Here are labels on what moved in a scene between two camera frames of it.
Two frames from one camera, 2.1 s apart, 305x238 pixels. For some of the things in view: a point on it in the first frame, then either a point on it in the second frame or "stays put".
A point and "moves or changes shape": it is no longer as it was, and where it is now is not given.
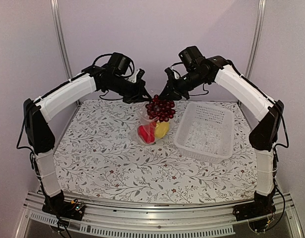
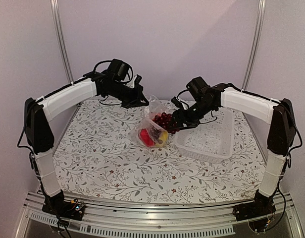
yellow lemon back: (161, 129) to (164, 137)
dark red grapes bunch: (162, 110) to (162, 121)
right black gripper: (173, 92) to (186, 120)
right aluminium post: (256, 38) stays put
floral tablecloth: (97, 157) stays put
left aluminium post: (60, 29) stays put
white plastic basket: (204, 131) stays put
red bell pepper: (146, 132) moves or changes shape
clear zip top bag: (150, 131) moves or changes shape
